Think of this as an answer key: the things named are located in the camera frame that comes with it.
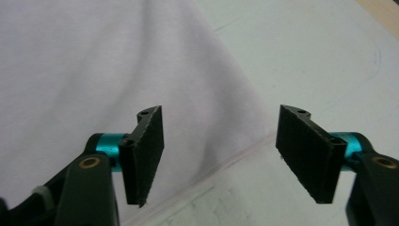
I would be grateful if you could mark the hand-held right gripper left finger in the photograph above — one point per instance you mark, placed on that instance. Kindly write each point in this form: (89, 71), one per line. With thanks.
(144, 157)

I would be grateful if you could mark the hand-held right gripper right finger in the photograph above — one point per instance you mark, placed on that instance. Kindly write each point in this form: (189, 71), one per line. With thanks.
(310, 157)

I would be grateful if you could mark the lilac cat-print cloth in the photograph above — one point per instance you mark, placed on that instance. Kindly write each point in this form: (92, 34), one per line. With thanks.
(78, 62)

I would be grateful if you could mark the white foam mat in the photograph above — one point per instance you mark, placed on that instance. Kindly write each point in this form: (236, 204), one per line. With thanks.
(313, 62)

